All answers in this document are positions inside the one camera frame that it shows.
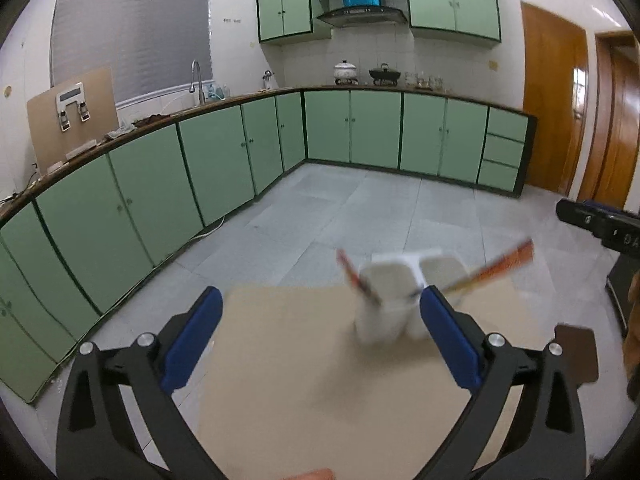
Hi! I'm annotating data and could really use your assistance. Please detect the glass jars on counter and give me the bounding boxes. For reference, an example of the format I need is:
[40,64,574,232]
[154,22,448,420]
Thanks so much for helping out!
[404,71,446,92]

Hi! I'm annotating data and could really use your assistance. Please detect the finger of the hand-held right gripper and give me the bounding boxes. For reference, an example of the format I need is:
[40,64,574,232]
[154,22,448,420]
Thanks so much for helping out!
[556,199,608,236]

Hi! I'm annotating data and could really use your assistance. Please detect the red chopstick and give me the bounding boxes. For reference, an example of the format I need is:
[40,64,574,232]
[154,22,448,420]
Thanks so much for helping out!
[336,249,381,306]

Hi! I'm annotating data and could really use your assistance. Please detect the white cloth on counter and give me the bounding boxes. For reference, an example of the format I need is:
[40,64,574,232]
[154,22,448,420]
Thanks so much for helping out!
[104,120,138,140]

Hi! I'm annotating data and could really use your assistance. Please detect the black wok with lid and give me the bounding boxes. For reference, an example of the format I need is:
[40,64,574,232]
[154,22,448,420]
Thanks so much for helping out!
[369,63,402,86]

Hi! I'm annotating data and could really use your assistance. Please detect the white lidded pot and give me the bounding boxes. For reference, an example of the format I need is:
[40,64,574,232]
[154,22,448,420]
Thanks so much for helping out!
[334,59,359,85]

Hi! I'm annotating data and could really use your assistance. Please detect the wooden door with glass pane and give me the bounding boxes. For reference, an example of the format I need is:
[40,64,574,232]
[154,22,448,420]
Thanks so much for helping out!
[577,30,640,211]

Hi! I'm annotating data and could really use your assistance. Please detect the black range hood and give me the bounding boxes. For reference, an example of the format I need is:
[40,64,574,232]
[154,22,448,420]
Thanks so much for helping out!
[315,5,408,28]

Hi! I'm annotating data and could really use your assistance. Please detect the brown cardboard sheet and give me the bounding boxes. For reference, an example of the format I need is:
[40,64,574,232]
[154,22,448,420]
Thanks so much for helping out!
[26,66,121,172]

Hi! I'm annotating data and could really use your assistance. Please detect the green base cabinets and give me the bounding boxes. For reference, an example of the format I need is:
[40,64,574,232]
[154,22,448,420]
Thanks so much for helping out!
[0,87,538,403]

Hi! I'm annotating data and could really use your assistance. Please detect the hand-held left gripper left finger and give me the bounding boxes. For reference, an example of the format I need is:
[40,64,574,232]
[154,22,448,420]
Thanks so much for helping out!
[56,286,224,480]

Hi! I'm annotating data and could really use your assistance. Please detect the brown paper table cover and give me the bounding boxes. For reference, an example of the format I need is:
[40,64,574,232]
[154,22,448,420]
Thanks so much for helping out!
[197,282,546,480]

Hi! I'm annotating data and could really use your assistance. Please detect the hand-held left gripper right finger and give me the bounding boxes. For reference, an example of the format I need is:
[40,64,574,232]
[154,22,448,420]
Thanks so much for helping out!
[419,285,587,480]

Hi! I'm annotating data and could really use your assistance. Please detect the orange printed chopstick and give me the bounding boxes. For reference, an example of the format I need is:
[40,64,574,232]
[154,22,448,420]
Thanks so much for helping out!
[442,239,535,293]

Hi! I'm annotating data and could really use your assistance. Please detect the steel sink faucet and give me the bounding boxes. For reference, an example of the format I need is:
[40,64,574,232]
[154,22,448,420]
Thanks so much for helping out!
[190,60,207,106]

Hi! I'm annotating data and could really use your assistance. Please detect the grey window blind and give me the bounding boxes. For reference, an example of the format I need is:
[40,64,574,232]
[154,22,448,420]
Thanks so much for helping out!
[50,0,213,106]

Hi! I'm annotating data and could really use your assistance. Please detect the person's right forearm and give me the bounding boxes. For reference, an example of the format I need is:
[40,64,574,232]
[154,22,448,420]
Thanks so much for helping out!
[622,270,640,381]

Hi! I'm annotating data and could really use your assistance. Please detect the white two-compartment utensil holder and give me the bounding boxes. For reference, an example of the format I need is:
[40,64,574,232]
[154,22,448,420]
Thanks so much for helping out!
[352,249,468,345]

